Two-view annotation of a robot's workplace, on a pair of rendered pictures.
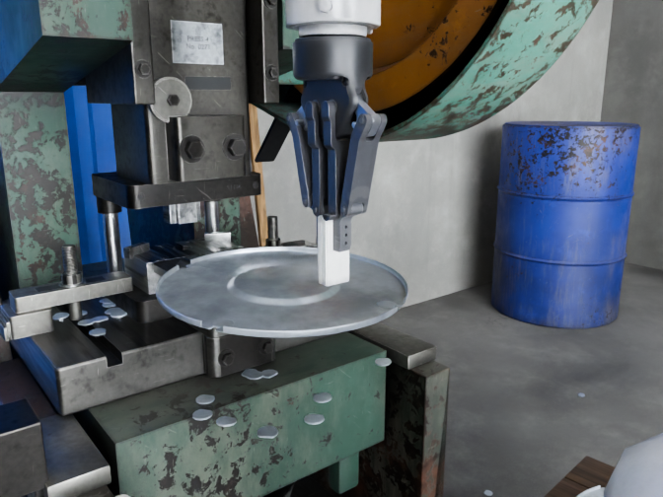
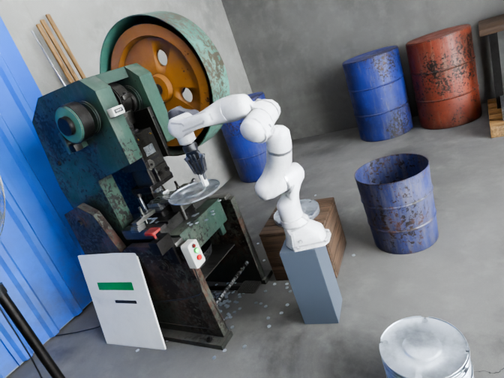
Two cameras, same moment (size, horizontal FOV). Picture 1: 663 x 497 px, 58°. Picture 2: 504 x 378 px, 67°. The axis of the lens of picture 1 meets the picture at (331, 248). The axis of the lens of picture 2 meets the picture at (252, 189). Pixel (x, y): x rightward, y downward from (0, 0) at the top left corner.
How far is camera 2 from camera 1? 1.37 m
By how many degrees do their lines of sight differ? 17
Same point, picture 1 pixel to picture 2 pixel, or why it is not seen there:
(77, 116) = not seen: hidden behind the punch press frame
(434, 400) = (234, 204)
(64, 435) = not seen: hidden behind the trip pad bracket
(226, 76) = (157, 153)
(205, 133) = (160, 168)
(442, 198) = (204, 148)
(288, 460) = (210, 229)
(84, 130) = not seen: hidden behind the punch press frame
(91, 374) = (164, 227)
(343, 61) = (193, 148)
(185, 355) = (178, 217)
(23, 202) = (114, 205)
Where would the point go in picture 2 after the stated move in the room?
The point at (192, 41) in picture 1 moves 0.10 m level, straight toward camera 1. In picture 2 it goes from (148, 150) to (154, 150)
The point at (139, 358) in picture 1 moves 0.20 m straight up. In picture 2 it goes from (171, 221) to (155, 188)
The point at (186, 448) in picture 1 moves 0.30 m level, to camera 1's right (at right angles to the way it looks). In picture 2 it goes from (190, 232) to (240, 208)
